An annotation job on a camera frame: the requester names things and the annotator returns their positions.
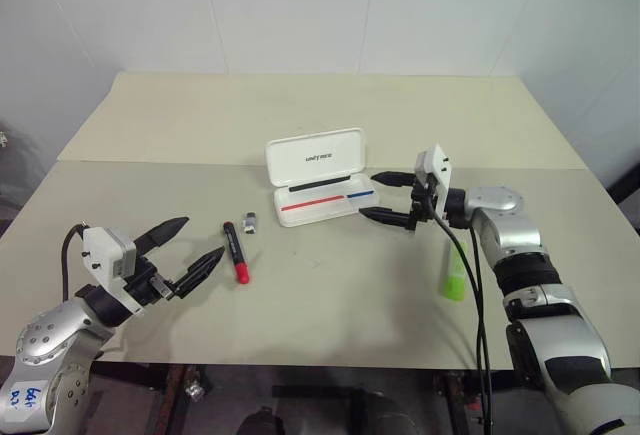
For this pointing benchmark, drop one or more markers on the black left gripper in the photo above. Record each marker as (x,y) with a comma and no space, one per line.
(147,287)

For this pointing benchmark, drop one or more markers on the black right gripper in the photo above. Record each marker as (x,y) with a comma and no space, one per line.
(422,202)

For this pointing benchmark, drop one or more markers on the black marker with red cap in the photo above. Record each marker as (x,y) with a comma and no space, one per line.
(234,250)

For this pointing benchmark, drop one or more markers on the green highlighter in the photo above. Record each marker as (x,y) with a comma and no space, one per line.
(454,275)

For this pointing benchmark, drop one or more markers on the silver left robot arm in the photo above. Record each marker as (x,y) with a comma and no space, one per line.
(45,340)

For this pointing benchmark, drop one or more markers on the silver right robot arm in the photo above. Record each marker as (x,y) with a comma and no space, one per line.
(505,235)

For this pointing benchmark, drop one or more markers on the white plastic pencil case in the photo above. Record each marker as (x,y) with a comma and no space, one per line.
(320,155)

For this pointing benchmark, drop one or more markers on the dark background equipment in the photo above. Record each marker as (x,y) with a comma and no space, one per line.
(20,180)

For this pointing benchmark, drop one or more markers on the dark rounded shape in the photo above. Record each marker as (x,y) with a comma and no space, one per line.
(260,422)

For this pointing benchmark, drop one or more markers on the white label with blue handwriting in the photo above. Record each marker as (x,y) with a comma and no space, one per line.
(22,395)

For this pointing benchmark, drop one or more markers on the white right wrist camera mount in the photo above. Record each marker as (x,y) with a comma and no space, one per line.
(441,170)

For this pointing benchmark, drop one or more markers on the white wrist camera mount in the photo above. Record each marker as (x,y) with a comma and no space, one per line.
(441,170)
(102,255)

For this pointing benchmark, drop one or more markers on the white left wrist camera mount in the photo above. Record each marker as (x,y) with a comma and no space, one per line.
(102,255)

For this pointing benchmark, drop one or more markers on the rusty table frame leg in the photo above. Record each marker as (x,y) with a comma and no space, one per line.
(172,400)
(457,402)

